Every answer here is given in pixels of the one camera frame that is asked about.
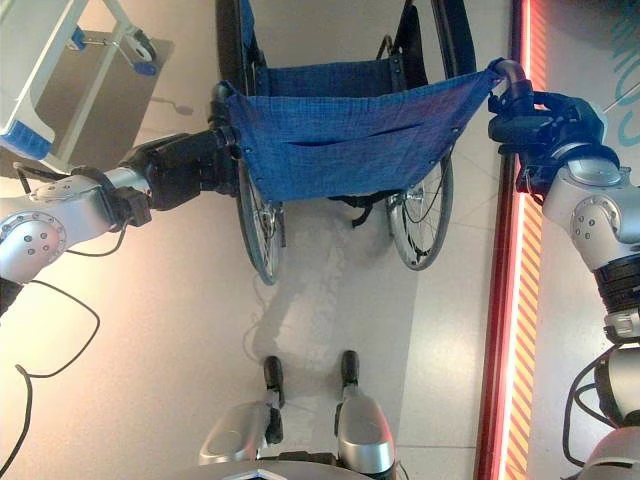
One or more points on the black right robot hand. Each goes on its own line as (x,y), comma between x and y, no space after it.
(545,122)

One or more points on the white hospital bed blue trim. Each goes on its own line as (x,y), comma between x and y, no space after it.
(45,65)

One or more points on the red glowing striped floor strip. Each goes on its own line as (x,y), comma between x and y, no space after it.
(510,310)

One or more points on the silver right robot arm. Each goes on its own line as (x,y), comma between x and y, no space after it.
(595,210)

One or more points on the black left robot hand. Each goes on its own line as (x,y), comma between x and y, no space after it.
(185,165)

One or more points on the silver right robot leg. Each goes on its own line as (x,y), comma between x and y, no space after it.
(362,425)

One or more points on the grey robot torso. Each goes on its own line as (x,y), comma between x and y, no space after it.
(280,470)

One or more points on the blue fabric wheelchair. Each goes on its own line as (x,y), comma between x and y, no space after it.
(340,135)

